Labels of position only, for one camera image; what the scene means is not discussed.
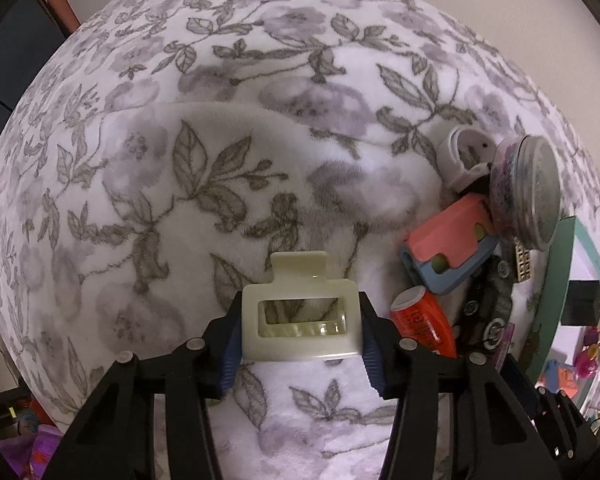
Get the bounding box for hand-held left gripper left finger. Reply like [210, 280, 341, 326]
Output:
[55, 302, 243, 480]

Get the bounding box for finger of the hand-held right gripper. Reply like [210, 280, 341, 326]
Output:
[500, 355, 598, 468]

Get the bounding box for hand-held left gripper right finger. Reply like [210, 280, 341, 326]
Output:
[360, 292, 563, 480]

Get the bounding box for orange toy with blue star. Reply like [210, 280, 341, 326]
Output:
[540, 360, 581, 401]

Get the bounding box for pink and orange toy figure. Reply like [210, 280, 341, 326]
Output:
[575, 332, 600, 381]

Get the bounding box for orange tube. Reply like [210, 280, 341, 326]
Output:
[390, 285, 458, 358]

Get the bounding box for cream hair clip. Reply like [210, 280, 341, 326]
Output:
[241, 250, 362, 363]

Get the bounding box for black box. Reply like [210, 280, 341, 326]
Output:
[562, 280, 600, 326]

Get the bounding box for black toy car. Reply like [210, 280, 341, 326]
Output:
[455, 255, 515, 358]

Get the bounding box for teal shallow box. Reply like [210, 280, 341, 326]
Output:
[517, 216, 600, 421]

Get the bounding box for pink and blue toy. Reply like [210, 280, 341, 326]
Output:
[399, 195, 498, 295]

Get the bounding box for gold patterned lighter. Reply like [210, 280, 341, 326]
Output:
[512, 245, 533, 283]

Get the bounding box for white smart watch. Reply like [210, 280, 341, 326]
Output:
[436, 126, 496, 193]

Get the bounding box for glass jar with metal lid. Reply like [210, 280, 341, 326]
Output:
[489, 136, 562, 251]

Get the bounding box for purple printed cloth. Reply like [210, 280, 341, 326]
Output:
[0, 430, 66, 480]

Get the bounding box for dark cabinet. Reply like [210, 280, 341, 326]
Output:
[0, 0, 67, 111]

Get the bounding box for red-brown wooden frame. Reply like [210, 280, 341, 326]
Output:
[32, 0, 82, 37]

